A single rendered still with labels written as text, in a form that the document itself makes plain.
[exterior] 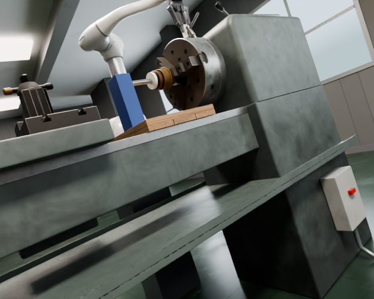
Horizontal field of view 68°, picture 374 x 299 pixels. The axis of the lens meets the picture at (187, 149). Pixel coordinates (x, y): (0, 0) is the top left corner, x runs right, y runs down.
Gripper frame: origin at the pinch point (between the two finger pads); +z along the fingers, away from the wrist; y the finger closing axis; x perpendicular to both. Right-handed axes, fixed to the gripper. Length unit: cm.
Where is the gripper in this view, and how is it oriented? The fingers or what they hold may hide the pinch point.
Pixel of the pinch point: (186, 32)
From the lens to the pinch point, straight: 157.2
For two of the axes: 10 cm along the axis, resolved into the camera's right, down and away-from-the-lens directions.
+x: 5.7, -1.8, -8.0
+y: -7.5, 2.6, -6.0
